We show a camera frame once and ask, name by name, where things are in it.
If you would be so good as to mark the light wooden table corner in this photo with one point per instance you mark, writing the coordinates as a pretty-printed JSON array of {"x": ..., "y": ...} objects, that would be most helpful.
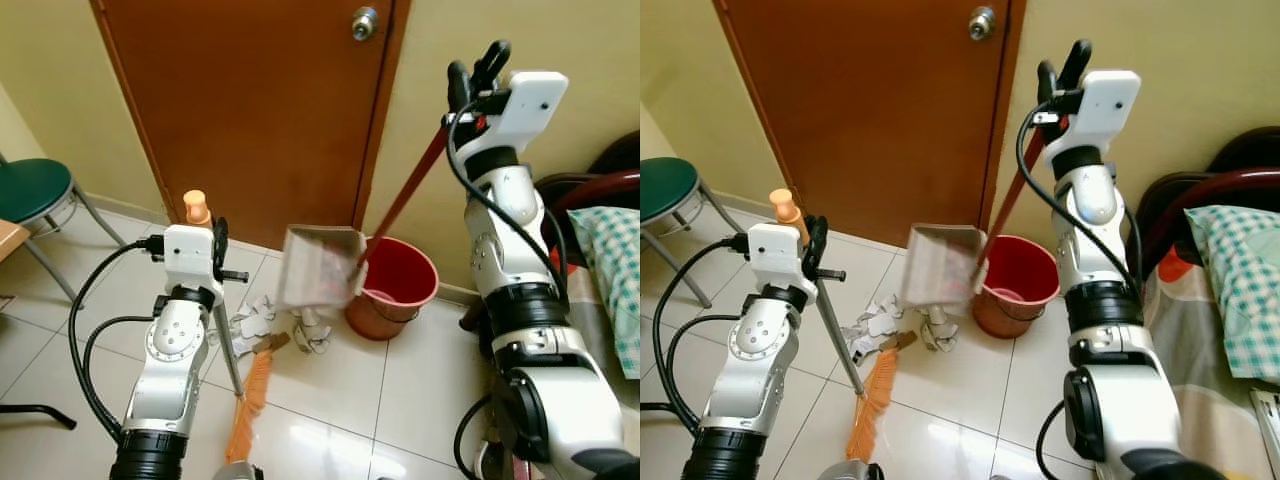
[{"x": 10, "y": 238}]

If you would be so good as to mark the beige patterned bed sheet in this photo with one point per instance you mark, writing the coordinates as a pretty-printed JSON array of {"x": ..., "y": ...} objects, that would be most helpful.
[{"x": 1200, "y": 400}]

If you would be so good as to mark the small orange item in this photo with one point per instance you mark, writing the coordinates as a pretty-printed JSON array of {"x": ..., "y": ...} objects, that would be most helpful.
[
  {"x": 1176, "y": 264},
  {"x": 561, "y": 262}
]

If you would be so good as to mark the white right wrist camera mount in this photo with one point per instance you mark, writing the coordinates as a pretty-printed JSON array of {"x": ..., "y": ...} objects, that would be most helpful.
[
  {"x": 1108, "y": 105},
  {"x": 530, "y": 105}
]

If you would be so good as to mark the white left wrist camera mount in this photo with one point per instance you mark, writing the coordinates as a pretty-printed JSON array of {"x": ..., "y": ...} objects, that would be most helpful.
[
  {"x": 187, "y": 255},
  {"x": 772, "y": 252}
]

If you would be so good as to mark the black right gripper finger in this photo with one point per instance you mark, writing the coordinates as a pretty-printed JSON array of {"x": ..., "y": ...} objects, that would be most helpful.
[
  {"x": 1074, "y": 65},
  {"x": 1047, "y": 82},
  {"x": 459, "y": 85},
  {"x": 490, "y": 65}
]

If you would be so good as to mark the brown wooden door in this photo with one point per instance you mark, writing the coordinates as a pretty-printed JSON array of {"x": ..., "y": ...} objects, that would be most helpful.
[
  {"x": 240, "y": 110},
  {"x": 860, "y": 110}
]

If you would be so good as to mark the green chequered pillow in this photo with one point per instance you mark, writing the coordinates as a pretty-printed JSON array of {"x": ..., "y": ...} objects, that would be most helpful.
[
  {"x": 615, "y": 270},
  {"x": 1240, "y": 280}
]

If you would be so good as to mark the green round metal stool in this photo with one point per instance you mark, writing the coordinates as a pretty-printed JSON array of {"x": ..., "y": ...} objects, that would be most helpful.
[
  {"x": 665, "y": 185},
  {"x": 35, "y": 185}
]

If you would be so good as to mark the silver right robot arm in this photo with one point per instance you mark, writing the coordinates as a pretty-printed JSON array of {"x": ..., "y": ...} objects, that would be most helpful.
[
  {"x": 545, "y": 385},
  {"x": 1110, "y": 395}
]

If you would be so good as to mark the small crumpled white paper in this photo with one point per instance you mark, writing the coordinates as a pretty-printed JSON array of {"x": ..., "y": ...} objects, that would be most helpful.
[
  {"x": 313, "y": 332},
  {"x": 938, "y": 328}
]

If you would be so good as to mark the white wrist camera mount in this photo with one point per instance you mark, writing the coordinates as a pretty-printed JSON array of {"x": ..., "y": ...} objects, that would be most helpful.
[
  {"x": 772, "y": 252},
  {"x": 530, "y": 105},
  {"x": 1108, "y": 105},
  {"x": 187, "y": 255}
]

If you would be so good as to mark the silver round door knob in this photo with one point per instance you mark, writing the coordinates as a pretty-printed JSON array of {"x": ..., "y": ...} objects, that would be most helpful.
[
  {"x": 364, "y": 22},
  {"x": 981, "y": 22}
]

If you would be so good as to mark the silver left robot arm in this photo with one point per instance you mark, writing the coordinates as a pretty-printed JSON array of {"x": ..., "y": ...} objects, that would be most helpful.
[
  {"x": 755, "y": 345},
  {"x": 170, "y": 345}
]

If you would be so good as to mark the dark red wooden bed frame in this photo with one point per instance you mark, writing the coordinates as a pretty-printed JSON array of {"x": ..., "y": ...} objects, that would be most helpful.
[
  {"x": 590, "y": 185},
  {"x": 1200, "y": 190}
]

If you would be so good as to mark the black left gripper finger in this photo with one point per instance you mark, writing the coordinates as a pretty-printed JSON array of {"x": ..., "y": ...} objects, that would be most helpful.
[
  {"x": 221, "y": 240},
  {"x": 815, "y": 240}
]

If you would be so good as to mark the red plastic bucket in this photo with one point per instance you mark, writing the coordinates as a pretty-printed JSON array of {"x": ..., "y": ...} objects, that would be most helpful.
[
  {"x": 400, "y": 272},
  {"x": 1025, "y": 270}
]

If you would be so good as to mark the large crumpled white paper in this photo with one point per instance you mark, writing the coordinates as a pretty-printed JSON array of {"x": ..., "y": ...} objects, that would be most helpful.
[
  {"x": 872, "y": 325},
  {"x": 252, "y": 325}
]

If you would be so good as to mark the black bar on floor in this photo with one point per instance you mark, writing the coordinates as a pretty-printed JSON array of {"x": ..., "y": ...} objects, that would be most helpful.
[
  {"x": 35, "y": 410},
  {"x": 652, "y": 407}
]

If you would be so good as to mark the grey robot leg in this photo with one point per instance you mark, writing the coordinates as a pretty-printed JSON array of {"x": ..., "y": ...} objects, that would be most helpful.
[
  {"x": 237, "y": 472},
  {"x": 850, "y": 471}
]

